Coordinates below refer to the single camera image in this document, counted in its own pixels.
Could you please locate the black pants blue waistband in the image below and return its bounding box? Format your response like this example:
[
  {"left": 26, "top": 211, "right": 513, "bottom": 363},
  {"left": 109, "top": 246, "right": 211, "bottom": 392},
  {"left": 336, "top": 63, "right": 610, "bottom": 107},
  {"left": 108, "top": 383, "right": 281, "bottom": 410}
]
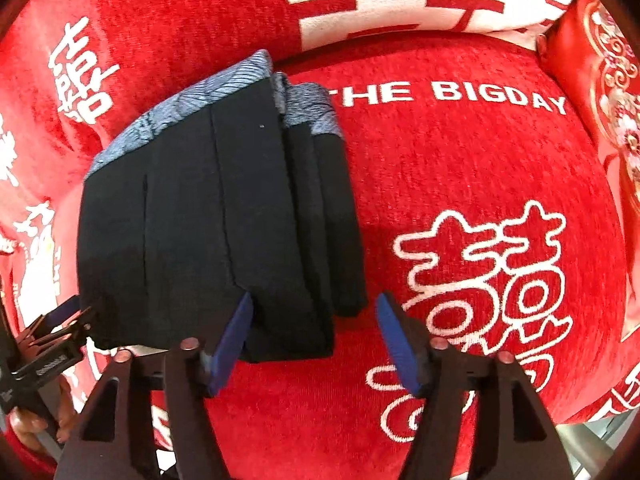
[{"left": 77, "top": 50, "right": 367, "bottom": 363}]

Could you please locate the person's left hand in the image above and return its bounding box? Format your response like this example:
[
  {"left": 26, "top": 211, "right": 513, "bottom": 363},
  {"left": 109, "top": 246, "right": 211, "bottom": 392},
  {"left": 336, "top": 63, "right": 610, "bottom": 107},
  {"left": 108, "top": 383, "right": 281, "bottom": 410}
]
[{"left": 9, "top": 376, "right": 78, "bottom": 456}]

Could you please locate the red bedspread white lettering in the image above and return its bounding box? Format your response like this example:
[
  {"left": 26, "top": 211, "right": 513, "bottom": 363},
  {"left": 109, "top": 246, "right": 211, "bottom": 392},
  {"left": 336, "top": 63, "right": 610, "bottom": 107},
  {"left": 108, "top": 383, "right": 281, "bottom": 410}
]
[{"left": 1, "top": 0, "right": 639, "bottom": 479}]

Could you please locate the red floral embroidered pillow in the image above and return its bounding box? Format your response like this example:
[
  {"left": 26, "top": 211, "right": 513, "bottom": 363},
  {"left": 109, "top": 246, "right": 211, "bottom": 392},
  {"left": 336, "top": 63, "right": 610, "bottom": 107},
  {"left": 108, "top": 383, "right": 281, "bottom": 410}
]
[{"left": 534, "top": 0, "right": 640, "bottom": 162}]

